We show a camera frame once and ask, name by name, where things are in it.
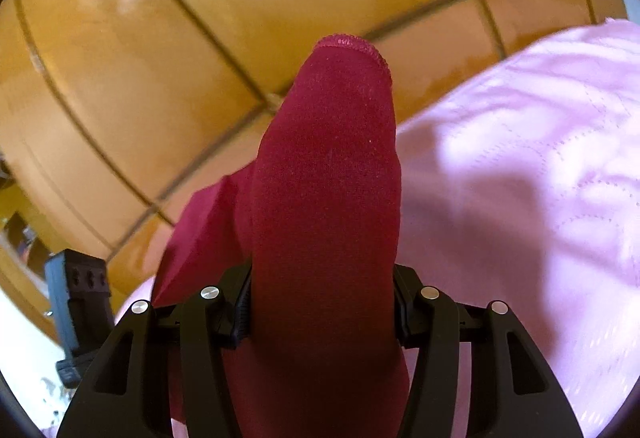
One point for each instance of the wooden shelf cabinet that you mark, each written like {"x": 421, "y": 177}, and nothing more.
{"x": 22, "y": 243}

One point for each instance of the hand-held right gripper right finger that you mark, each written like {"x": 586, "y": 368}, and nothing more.
{"x": 407, "y": 313}

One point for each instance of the wooden wardrobe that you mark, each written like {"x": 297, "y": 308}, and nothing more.
{"x": 200, "y": 42}

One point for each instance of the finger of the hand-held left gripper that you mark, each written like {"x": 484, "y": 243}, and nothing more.
{"x": 82, "y": 303}

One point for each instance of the pink quilted bedspread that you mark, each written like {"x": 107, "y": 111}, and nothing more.
{"x": 500, "y": 193}

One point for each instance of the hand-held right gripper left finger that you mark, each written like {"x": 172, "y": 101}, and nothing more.
{"x": 235, "y": 313}

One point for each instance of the red garment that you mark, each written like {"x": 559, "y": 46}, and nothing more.
{"x": 325, "y": 167}

